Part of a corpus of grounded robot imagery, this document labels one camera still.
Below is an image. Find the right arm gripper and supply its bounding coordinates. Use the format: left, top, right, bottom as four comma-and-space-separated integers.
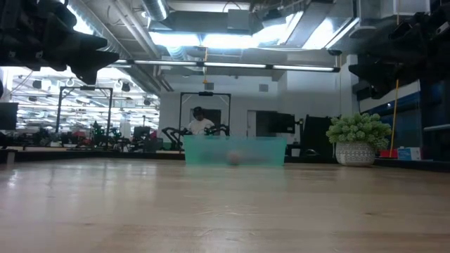
347, 1, 450, 101

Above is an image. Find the long ceiling light bar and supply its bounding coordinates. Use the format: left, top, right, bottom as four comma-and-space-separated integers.
114, 58, 341, 74

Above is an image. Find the blue and white box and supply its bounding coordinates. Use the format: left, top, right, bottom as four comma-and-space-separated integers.
397, 146, 422, 162

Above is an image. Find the pink raspberry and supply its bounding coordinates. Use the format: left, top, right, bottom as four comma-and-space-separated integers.
226, 150, 245, 167

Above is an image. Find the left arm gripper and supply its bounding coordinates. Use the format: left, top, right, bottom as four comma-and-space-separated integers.
0, 0, 121, 86

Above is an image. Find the silver ventilation duct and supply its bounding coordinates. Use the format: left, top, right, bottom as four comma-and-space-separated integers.
140, 0, 170, 22

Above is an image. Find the red box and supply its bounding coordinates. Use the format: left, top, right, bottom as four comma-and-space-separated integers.
378, 148, 399, 159

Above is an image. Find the potted green succulent plant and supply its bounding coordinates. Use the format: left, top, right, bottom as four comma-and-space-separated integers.
325, 112, 393, 167

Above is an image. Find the person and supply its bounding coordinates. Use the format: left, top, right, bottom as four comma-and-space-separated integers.
187, 106, 216, 136

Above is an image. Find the black monitor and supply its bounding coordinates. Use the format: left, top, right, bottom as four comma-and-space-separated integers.
255, 110, 297, 135
0, 101, 20, 131

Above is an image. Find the black panel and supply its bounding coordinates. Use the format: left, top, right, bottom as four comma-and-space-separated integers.
302, 114, 341, 160

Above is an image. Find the teal translucent plastic container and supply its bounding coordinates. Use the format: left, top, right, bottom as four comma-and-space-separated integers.
183, 135, 288, 167

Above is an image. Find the yellow pole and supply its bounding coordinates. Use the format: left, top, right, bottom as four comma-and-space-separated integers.
388, 79, 401, 159

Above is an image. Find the black background rig frame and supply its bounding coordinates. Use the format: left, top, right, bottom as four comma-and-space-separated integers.
178, 91, 232, 153
56, 86, 114, 148

